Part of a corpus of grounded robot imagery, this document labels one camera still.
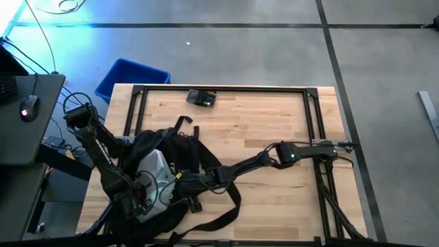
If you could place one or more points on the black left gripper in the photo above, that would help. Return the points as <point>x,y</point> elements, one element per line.
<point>132,200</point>

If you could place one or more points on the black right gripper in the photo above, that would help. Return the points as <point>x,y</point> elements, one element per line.
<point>199,179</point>

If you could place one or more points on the black backpack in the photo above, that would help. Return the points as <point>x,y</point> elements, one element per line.
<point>185,154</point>

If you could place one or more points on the white mesh pouch teal trim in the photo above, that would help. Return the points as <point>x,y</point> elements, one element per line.
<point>156,171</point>

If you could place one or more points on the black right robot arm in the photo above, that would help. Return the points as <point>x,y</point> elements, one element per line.
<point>295,154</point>

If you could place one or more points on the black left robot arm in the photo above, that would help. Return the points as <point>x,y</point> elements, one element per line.
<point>99,147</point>

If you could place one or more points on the black power brick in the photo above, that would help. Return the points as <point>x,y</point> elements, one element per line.
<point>201,98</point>

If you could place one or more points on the small black box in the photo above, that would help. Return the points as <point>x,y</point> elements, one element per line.
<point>53,141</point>

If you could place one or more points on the grey low desk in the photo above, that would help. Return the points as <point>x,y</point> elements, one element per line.
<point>17,199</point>

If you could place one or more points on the blue plastic bin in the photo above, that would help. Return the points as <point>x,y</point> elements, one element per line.
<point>133,73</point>

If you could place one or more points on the black computer mouse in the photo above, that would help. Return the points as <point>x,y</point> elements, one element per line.
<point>29,109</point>

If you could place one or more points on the black keyboard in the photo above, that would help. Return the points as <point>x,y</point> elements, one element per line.
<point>7,88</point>

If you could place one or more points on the black laptop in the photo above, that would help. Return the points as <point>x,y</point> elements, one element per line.
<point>10,63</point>

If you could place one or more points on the grey metal bar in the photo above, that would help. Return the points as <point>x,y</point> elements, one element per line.
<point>427,106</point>

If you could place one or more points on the wooden table with black frame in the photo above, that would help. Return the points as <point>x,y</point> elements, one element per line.
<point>223,88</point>

